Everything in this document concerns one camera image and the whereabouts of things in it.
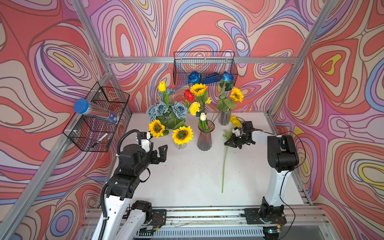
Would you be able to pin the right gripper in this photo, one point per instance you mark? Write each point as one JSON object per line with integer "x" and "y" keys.
{"x": 232, "y": 143}

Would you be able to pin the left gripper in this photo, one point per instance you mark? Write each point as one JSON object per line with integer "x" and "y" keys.
{"x": 162, "y": 155}

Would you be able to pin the yellow sunflower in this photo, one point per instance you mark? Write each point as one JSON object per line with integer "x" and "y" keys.
{"x": 182, "y": 135}
{"x": 156, "y": 129}

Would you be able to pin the yellow rose spray stem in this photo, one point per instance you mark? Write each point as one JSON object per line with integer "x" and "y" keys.
{"x": 234, "y": 120}

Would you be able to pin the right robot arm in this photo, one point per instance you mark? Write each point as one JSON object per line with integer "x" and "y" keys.
{"x": 282, "y": 157}

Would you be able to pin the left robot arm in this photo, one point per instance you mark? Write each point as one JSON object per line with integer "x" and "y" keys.
{"x": 121, "y": 219}

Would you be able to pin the clear textured glass vase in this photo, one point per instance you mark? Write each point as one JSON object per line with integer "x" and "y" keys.
{"x": 180, "y": 145}

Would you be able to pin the ribbed pink grey vase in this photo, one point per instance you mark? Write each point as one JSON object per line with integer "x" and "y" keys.
{"x": 205, "y": 137}

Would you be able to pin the grey blue rose bunch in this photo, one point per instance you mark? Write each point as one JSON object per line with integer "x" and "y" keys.
{"x": 171, "y": 114}

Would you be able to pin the white tulip bud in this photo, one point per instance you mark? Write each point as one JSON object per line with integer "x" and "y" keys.
{"x": 202, "y": 121}

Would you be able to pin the yellow carnation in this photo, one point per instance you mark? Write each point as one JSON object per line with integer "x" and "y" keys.
{"x": 194, "y": 108}

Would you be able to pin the white marker pen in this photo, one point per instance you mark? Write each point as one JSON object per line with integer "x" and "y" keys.
{"x": 99, "y": 140}

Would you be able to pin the yellow tulip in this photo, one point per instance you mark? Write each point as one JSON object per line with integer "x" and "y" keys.
{"x": 163, "y": 89}

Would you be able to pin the red rose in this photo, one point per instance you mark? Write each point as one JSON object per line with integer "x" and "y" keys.
{"x": 189, "y": 96}

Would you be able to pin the right blue rose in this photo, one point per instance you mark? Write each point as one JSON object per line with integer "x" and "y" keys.
{"x": 228, "y": 81}

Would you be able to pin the blue object in basket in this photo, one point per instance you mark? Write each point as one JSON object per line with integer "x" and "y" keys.
{"x": 211, "y": 78}

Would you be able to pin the left blue rose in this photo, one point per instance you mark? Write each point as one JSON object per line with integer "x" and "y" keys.
{"x": 194, "y": 78}

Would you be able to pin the blue capped pencil tube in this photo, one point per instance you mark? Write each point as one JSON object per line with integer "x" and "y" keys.
{"x": 84, "y": 107}

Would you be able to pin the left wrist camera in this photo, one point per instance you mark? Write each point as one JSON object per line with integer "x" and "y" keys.
{"x": 143, "y": 142}

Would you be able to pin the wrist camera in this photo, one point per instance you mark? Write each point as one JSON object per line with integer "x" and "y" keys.
{"x": 143, "y": 142}
{"x": 237, "y": 131}

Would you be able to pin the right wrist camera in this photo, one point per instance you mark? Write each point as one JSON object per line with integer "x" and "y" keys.
{"x": 237, "y": 131}

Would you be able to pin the left black wire basket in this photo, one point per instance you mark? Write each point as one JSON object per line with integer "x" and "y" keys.
{"x": 87, "y": 130}

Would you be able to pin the black wire basket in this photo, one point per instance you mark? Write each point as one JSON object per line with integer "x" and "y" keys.
{"x": 87, "y": 130}
{"x": 204, "y": 62}

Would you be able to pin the back black wire basket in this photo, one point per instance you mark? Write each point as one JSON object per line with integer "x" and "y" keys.
{"x": 204, "y": 62}

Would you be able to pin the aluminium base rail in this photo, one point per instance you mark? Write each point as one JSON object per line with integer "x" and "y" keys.
{"x": 305, "y": 222}

